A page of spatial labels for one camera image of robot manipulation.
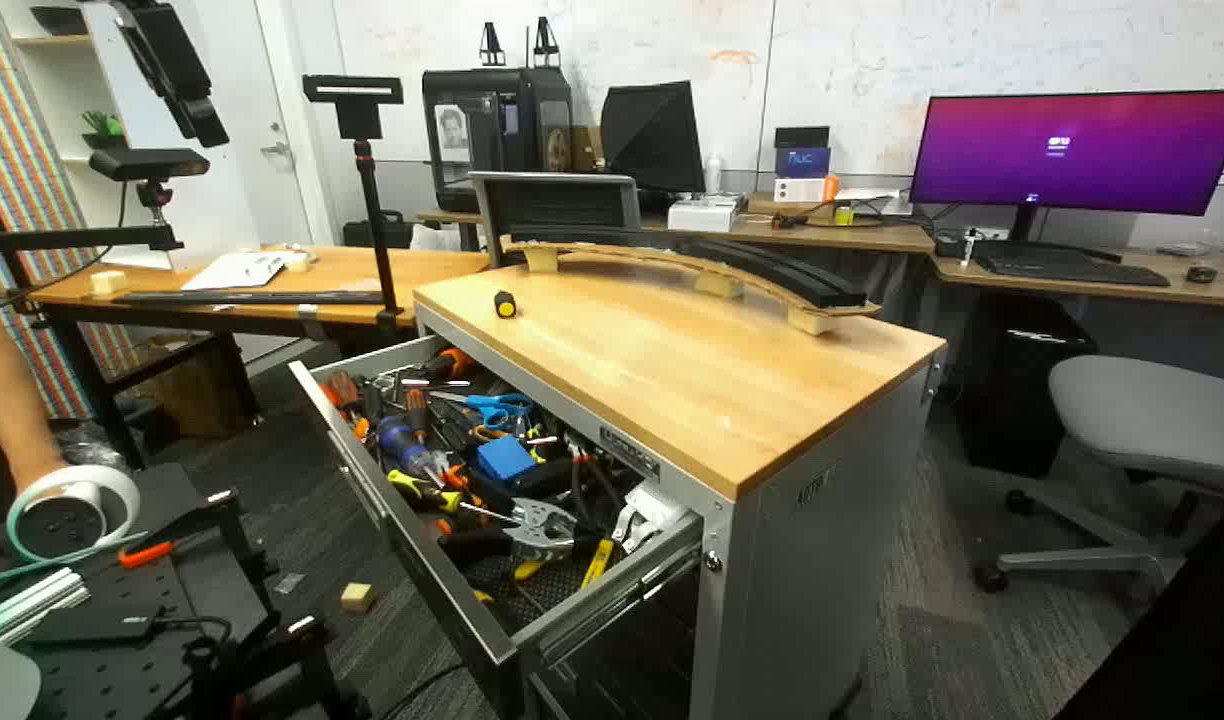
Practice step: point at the black camera on clamp arm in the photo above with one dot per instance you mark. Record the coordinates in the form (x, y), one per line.
(150, 167)

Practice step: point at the long wooden office desk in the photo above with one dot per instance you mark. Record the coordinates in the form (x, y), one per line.
(907, 237)

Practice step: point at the gray metal tool drawer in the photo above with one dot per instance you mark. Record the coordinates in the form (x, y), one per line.
(417, 579)

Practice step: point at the black computer mouse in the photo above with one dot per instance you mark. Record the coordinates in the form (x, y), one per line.
(1201, 273)

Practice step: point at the silver pliers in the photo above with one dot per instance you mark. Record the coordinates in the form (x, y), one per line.
(543, 523)

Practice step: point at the small wooden block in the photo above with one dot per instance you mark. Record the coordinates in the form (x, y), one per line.
(357, 598)
(104, 282)

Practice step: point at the black overhead device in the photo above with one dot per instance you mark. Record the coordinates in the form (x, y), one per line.
(174, 64)

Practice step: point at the black angled box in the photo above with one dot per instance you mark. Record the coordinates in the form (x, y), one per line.
(652, 138)

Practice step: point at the curved wooden strip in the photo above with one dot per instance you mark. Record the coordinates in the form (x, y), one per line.
(719, 277)

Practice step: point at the white plastic tool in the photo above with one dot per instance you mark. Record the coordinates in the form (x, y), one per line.
(646, 515)

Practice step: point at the white tape roll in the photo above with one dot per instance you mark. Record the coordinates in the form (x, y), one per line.
(104, 491)

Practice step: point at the gray office chair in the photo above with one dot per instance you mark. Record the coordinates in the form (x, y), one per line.
(1156, 422)

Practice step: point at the small yellow black screwdriver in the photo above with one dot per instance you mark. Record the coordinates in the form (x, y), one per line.
(505, 305)

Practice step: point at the black horizontal bar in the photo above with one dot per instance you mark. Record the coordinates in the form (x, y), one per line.
(79, 237)

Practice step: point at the black monitor on desk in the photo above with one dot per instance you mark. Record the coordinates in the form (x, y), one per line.
(559, 206)

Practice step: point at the wooden desk black frame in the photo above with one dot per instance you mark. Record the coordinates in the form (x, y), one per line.
(317, 273)

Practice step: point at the computer monitor purple screen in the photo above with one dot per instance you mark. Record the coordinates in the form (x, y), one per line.
(1079, 148)

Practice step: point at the gray tool cabinet wooden top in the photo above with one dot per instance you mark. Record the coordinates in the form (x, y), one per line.
(786, 587)

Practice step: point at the silver metal tube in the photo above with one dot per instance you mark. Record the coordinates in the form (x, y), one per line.
(28, 604)

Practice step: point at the blue white small box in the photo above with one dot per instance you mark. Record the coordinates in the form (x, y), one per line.
(803, 156)

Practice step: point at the tan cylinder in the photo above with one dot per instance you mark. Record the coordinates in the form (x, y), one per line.
(10, 400)

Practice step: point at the white paper sheet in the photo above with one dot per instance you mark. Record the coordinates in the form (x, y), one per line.
(236, 270)

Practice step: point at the black 3D printer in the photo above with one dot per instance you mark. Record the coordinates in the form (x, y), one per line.
(492, 133)

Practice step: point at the small green plant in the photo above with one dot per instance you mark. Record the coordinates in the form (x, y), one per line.
(103, 128)

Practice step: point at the black keyboard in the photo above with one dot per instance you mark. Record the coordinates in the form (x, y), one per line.
(1073, 265)

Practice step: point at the white flat box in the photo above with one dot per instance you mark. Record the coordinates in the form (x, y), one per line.
(703, 215)

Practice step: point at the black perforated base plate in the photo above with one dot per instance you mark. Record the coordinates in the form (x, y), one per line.
(104, 626)

